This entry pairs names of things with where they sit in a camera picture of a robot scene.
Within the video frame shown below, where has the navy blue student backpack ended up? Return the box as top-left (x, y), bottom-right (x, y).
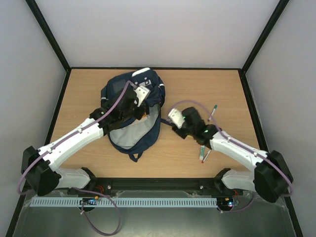
top-left (100, 67), bottom-right (173, 163)

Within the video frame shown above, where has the light blue slotted cable duct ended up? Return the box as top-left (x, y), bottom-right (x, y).
top-left (30, 197), bottom-right (217, 208)

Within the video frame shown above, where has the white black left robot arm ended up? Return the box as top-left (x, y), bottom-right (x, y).
top-left (21, 88), bottom-right (149, 196)

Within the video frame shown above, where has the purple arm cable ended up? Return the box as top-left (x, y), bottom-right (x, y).
top-left (16, 80), bottom-right (139, 235)
top-left (166, 99), bottom-right (295, 213)

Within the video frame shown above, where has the green capped white marker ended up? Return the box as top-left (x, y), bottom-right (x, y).
top-left (208, 104), bottom-right (218, 121)

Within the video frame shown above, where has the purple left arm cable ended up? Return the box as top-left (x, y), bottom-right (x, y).
top-left (16, 80), bottom-right (139, 235)

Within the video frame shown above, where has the black aluminium frame rail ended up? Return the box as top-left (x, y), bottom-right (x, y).
top-left (24, 176), bottom-right (287, 196)

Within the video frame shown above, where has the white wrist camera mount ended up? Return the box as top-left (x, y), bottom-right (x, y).
top-left (168, 108), bottom-right (185, 129)
top-left (134, 85), bottom-right (150, 107)

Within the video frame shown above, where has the green white glue stick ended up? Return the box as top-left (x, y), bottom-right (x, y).
top-left (199, 145), bottom-right (205, 160)

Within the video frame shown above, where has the red capped white marker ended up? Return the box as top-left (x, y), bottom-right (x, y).
top-left (201, 149), bottom-right (212, 163)

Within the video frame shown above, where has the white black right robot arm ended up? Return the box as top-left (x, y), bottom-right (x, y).
top-left (168, 107), bottom-right (293, 203)

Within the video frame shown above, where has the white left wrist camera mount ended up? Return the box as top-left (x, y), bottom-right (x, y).
top-left (134, 85), bottom-right (150, 107)

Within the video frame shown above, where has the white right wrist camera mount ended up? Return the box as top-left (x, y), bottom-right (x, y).
top-left (168, 108), bottom-right (185, 129)

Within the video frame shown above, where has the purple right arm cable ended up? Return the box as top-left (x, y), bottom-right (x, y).
top-left (166, 99), bottom-right (295, 213)

